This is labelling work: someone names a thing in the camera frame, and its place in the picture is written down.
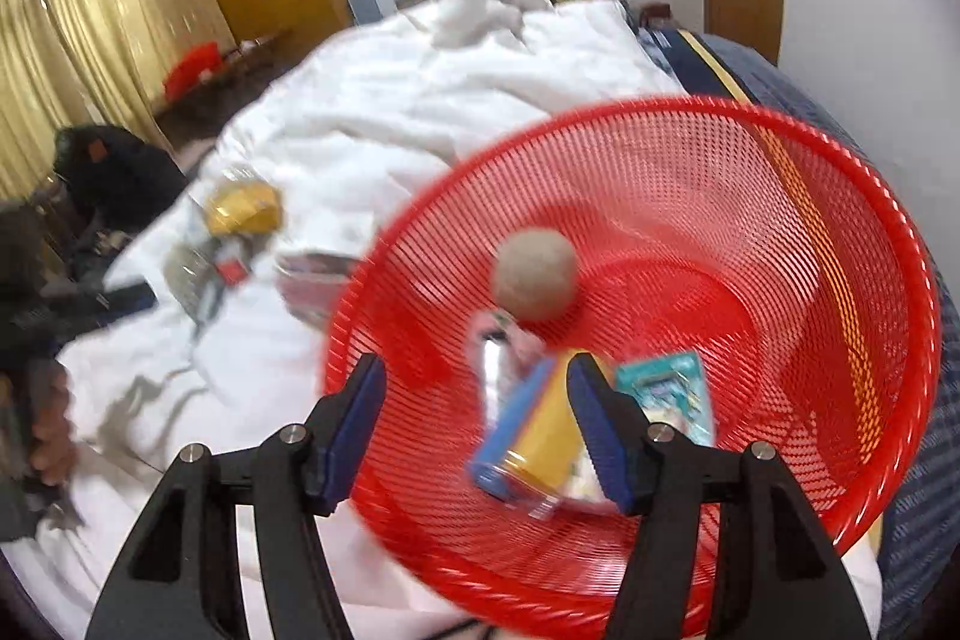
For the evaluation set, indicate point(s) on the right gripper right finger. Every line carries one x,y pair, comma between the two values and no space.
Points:
777,572

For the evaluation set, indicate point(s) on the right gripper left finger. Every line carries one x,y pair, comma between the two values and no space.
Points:
177,575

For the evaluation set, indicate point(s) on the yellow blue stick packet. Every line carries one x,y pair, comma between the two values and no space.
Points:
533,457

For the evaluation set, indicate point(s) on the red mesh plastic basket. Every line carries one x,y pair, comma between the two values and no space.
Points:
675,252

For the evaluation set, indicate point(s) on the floral hand cream tube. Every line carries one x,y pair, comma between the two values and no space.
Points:
501,353

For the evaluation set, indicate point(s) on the yellow snack packet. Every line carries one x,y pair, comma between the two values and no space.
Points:
244,208

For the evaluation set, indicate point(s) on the person left hand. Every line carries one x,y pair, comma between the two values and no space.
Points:
54,454

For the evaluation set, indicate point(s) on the blue striped mattress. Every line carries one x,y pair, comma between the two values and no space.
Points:
867,406

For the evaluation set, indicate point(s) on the black bag on chair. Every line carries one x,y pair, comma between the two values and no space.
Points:
115,178

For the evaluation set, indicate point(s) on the green white sachet upper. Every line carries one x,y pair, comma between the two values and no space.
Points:
193,279

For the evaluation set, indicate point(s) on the red white small sachet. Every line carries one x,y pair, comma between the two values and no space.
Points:
232,272

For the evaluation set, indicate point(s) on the teal sachet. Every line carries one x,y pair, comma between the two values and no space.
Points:
672,389

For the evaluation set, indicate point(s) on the white duvet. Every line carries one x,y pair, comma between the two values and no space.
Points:
350,137

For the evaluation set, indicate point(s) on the pink candy clear packet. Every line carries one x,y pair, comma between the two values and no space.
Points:
311,284

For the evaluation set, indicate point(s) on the red box on desk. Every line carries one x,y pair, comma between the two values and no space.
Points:
200,61

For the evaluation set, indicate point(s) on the beige curtain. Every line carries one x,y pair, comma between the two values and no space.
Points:
67,63

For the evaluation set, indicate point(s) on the beige felt ball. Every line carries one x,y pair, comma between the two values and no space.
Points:
535,274

